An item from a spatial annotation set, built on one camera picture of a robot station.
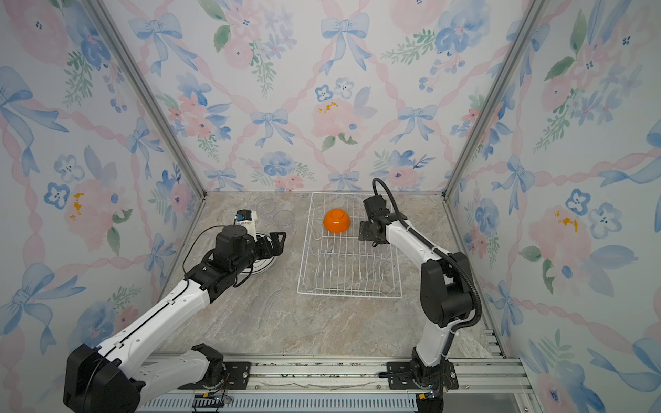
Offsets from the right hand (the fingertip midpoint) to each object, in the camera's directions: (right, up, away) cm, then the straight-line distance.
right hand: (376, 231), depth 95 cm
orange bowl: (-14, +4, +9) cm, 18 cm away
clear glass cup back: (-36, +5, +12) cm, 39 cm away
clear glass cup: (-45, +10, +18) cm, 50 cm away
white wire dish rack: (-15, -11, 0) cm, 19 cm away
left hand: (-33, 0, -16) cm, 37 cm away
